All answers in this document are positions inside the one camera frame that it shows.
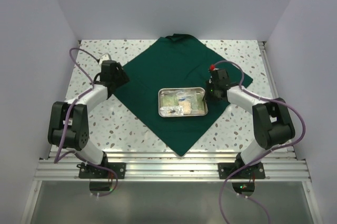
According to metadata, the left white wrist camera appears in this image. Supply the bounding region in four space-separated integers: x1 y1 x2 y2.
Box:
99 53 111 64

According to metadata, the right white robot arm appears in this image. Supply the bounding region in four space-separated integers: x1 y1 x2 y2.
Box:
205 65 295 178

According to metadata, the dark green surgical cloth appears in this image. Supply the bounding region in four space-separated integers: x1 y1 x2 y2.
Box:
105 34 252 155

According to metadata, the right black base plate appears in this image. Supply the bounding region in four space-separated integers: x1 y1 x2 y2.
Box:
217 162 264 192

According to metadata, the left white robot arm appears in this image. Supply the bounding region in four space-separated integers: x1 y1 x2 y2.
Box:
47 60 130 178

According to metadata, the bagged cotton pad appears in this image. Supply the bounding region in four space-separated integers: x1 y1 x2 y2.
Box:
179 99 199 115

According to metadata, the glove packet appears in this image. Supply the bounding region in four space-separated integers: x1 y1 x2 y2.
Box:
193 93 205 113
160 94 179 107

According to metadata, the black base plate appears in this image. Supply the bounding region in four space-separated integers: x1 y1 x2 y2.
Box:
217 162 264 192
76 162 126 179

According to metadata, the suture packet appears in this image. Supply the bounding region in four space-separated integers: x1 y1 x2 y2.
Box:
176 90 196 102
159 105 184 117

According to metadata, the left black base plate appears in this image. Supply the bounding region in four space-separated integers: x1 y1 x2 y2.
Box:
76 162 126 179

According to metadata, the stainless steel tray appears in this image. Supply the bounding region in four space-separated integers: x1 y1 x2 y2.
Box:
158 87 208 118

